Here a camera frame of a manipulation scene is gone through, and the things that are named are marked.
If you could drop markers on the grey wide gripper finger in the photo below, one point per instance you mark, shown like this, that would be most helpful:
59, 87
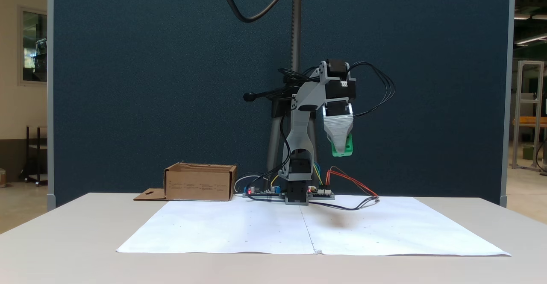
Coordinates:
339, 132

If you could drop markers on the green die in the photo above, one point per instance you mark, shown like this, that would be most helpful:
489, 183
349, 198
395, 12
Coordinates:
349, 147

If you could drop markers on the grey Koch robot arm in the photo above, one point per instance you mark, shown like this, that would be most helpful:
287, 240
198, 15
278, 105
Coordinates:
299, 139

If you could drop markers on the green bin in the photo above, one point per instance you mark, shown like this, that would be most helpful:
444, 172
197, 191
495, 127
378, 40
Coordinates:
528, 152

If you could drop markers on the dark motor driver board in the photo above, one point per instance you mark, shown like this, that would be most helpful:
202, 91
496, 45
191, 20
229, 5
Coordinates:
322, 193

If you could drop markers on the blue power circuit board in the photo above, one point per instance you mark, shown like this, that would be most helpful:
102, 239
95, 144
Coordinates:
261, 191

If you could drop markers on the white paper sheet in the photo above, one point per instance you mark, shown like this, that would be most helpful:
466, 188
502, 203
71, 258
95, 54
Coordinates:
239, 232

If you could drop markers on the brown cardboard box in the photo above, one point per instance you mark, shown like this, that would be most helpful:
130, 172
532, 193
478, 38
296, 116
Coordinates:
198, 185

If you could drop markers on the orange wooden workbench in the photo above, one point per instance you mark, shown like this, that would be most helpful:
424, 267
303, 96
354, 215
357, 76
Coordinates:
530, 122

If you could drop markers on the dark blue partition panel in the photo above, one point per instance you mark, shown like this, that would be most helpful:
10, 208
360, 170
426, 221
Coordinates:
128, 83

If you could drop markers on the black shelf cart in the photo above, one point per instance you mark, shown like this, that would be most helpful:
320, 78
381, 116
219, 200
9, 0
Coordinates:
27, 156

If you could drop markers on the black camera tripod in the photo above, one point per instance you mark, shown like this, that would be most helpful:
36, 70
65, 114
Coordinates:
295, 40

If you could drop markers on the aluminium frame rack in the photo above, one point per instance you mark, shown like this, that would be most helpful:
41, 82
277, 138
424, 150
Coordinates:
520, 113

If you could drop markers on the wall window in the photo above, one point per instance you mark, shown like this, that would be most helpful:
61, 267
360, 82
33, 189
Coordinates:
34, 45

